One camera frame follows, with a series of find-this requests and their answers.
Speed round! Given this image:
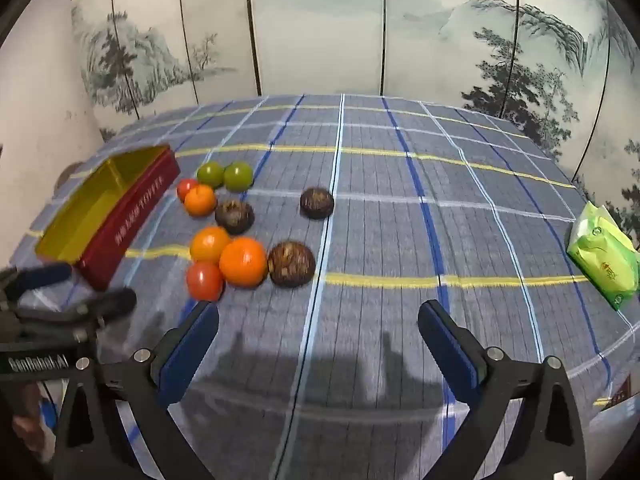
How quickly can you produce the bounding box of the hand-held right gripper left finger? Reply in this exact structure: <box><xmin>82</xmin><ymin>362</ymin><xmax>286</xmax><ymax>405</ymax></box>
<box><xmin>52</xmin><ymin>301</ymin><xmax>221</xmax><ymax>480</ymax></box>

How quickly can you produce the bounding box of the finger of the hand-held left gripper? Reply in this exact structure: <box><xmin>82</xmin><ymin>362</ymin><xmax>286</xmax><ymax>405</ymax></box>
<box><xmin>15</xmin><ymin>287</ymin><xmax>138</xmax><ymax>343</ymax></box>
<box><xmin>0</xmin><ymin>262</ymin><xmax>73</xmax><ymax>306</ymax></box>

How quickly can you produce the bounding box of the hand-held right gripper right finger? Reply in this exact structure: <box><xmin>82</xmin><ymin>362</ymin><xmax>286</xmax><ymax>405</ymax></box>
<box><xmin>417</xmin><ymin>300</ymin><xmax>588</xmax><ymax>480</ymax></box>

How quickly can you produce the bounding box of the red tin box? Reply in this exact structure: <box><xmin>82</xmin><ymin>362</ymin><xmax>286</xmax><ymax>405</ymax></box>
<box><xmin>35</xmin><ymin>145</ymin><xmax>182</xmax><ymax>292</ymax></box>

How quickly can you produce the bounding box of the large orange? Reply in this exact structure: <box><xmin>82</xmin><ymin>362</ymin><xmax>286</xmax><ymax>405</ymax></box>
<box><xmin>218</xmin><ymin>237</ymin><xmax>269</xmax><ymax>289</ymax></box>

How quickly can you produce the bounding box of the medium orange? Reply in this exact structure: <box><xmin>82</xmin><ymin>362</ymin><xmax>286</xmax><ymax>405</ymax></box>
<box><xmin>189</xmin><ymin>226</ymin><xmax>232</xmax><ymax>264</ymax></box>

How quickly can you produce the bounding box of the large dark passion fruit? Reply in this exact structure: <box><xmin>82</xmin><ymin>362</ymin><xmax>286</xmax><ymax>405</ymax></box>
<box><xmin>267</xmin><ymin>241</ymin><xmax>317</xmax><ymax>288</ymax></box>

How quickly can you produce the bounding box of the small orange mandarin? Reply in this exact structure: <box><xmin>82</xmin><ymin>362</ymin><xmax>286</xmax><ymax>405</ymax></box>
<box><xmin>184</xmin><ymin>184</ymin><xmax>218</xmax><ymax>218</ymax></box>

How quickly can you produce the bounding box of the green plum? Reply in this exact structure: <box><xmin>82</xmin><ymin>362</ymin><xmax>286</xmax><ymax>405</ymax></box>
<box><xmin>196</xmin><ymin>161</ymin><xmax>225</xmax><ymax>189</ymax></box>
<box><xmin>223</xmin><ymin>161</ymin><xmax>254</xmax><ymax>192</ymax></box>

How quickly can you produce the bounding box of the blue grey plaid cloth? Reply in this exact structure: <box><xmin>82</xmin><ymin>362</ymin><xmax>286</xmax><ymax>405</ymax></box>
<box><xmin>0</xmin><ymin>92</ymin><xmax>640</xmax><ymax>480</ymax></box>

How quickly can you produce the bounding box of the green wet wipes pack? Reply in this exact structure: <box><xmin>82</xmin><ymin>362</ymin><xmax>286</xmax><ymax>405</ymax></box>
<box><xmin>566</xmin><ymin>200</ymin><xmax>640</xmax><ymax>311</ymax></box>

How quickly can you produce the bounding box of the landscape painted folding screen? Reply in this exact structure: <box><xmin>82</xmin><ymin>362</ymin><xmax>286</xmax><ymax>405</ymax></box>
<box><xmin>70</xmin><ymin>0</ymin><xmax>640</xmax><ymax>251</ymax></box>

